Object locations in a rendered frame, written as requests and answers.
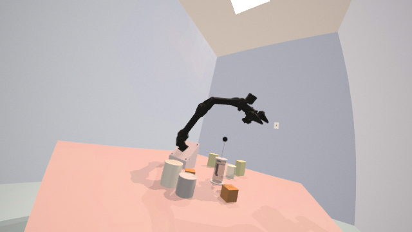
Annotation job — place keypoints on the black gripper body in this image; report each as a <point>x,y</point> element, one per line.
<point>250,111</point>

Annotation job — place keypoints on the orange cube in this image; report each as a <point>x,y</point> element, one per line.
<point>189,170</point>
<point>229,193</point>

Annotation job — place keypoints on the pale yellow block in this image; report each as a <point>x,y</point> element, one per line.
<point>211,160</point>
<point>240,167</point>

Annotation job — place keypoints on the grey cylinder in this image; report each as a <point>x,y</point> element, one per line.
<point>186,185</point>

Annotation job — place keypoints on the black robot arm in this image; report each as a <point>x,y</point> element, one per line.
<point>204,107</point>

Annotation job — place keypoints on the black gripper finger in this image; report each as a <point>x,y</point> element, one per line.
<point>263,118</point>
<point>256,118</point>

